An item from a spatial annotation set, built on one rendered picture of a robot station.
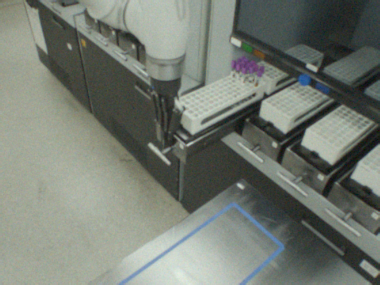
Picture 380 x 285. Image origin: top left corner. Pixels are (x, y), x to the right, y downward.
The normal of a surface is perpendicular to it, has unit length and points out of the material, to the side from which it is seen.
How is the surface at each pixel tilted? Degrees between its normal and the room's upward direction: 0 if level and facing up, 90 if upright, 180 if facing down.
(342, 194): 90
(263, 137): 90
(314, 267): 0
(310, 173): 90
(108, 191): 0
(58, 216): 0
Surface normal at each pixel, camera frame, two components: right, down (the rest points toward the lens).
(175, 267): 0.04, -0.73
